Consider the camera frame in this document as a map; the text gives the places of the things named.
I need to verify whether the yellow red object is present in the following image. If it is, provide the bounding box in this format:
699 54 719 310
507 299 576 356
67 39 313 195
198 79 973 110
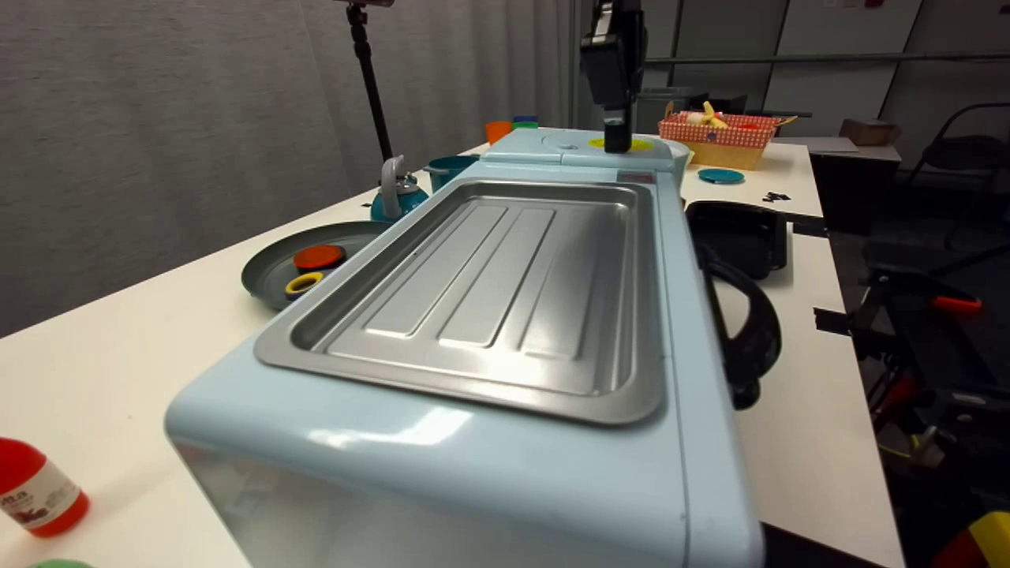
931 509 1010 568

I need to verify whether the red toy disc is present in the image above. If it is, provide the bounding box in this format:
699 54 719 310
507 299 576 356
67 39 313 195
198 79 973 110
289 244 351 275

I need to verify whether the dark grey round plate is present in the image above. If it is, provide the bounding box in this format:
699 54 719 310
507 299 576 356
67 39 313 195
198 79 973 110
241 221 386 315

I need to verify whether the orange basket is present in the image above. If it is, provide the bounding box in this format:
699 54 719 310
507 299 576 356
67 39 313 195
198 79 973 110
656 107 782 175

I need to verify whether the brown cardboard box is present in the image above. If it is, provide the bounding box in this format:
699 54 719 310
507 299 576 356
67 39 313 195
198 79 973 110
840 118 904 148

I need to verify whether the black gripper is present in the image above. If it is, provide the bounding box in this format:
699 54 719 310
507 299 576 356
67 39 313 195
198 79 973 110
579 0 649 159

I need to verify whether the teal toy pot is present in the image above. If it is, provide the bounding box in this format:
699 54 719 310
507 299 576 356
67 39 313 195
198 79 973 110
422 152 483 195

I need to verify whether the light blue breakfast machine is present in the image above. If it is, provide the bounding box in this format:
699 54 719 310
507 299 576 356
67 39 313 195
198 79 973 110
161 123 771 568

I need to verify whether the black tripod pole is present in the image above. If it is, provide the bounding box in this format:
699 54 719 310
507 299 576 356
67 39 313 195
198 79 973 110
340 0 399 165

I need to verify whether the red bottle white label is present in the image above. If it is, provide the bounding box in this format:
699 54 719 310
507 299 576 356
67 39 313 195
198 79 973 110
0 437 94 541

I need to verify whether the black chair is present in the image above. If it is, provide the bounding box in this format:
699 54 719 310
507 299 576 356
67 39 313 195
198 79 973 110
910 102 1010 216

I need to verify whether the small dark green plate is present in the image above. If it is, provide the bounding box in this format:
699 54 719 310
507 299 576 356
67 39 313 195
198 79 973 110
699 165 747 190

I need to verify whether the red handled clamp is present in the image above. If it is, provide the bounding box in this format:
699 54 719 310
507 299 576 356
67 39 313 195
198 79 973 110
929 292 987 323

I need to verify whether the yellow toy banana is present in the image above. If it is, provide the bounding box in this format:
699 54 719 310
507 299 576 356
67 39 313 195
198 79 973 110
699 97 733 134

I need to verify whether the yellow toy ring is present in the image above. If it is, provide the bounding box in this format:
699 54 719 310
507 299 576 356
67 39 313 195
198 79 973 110
282 271 328 299

